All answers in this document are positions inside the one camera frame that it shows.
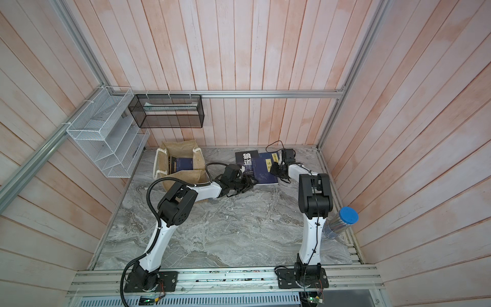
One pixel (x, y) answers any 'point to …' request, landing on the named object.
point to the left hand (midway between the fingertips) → (257, 185)
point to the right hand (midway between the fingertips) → (272, 168)
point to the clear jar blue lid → (335, 226)
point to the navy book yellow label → (262, 165)
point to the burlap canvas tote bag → (198, 175)
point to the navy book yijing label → (184, 164)
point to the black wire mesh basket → (167, 110)
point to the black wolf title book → (244, 158)
